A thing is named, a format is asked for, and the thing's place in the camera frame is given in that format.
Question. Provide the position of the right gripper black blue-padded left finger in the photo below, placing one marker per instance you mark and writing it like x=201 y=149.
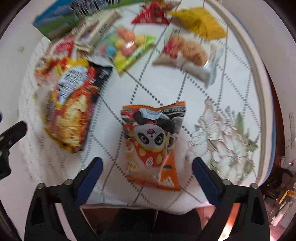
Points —
x=43 y=222

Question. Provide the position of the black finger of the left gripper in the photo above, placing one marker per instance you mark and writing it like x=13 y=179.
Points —
x=9 y=138

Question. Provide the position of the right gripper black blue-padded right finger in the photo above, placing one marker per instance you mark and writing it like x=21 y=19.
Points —
x=251 y=222

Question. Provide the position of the black orange noodle packet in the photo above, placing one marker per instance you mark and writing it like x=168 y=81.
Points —
x=66 y=100

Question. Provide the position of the red white snack packet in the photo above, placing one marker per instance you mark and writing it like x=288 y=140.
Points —
x=62 y=47

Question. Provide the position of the cream chocolate biscuit packet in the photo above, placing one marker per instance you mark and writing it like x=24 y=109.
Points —
x=93 y=28

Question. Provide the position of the orange panda snack bag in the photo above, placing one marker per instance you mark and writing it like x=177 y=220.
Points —
x=150 y=136

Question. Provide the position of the colourful candy balls bag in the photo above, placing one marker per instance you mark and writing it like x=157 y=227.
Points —
x=123 y=47

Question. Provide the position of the cranberry oat cookie packet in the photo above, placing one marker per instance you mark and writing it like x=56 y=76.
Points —
x=190 y=53

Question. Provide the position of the red triangular snack packet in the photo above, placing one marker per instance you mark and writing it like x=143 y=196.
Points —
x=153 y=13

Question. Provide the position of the yellow snack packet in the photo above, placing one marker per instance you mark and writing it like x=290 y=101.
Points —
x=200 y=22

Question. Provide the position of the white patterned tablecloth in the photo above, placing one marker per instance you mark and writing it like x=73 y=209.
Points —
x=229 y=122

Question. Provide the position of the blue green milk carton box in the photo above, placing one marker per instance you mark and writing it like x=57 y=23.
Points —
x=63 y=15

